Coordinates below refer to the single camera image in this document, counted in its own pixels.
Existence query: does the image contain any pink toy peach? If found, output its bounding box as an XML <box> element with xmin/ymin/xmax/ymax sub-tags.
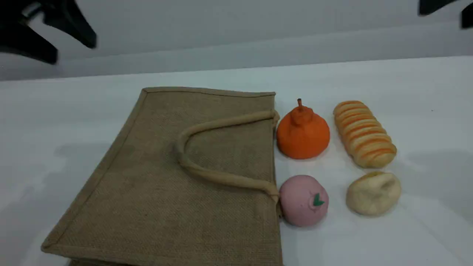
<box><xmin>279</xmin><ymin>175</ymin><xmax>329</xmax><ymax>227</ymax></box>

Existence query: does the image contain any pale egg yolk pastry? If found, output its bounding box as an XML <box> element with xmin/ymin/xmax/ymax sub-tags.
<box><xmin>346</xmin><ymin>171</ymin><xmax>402</xmax><ymax>216</ymax></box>

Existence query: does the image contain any orange toy fruit with stem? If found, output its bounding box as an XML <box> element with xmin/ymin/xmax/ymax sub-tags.
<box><xmin>276</xmin><ymin>98</ymin><xmax>331</xmax><ymax>160</ymax></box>

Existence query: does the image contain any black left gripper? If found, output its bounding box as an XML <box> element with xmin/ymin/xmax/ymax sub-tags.
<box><xmin>0</xmin><ymin>0</ymin><xmax>98</xmax><ymax>65</ymax></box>

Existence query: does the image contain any brown jute tote bag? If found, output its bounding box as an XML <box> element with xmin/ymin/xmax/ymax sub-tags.
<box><xmin>41</xmin><ymin>87</ymin><xmax>284</xmax><ymax>266</ymax></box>

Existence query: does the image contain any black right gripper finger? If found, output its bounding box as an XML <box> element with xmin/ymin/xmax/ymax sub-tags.
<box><xmin>418</xmin><ymin>0</ymin><xmax>459</xmax><ymax>16</ymax></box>
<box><xmin>461</xmin><ymin>3</ymin><xmax>473</xmax><ymax>30</ymax></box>

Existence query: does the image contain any long striped bread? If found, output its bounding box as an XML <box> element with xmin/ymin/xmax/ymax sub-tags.
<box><xmin>333</xmin><ymin>100</ymin><xmax>398</xmax><ymax>168</ymax></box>

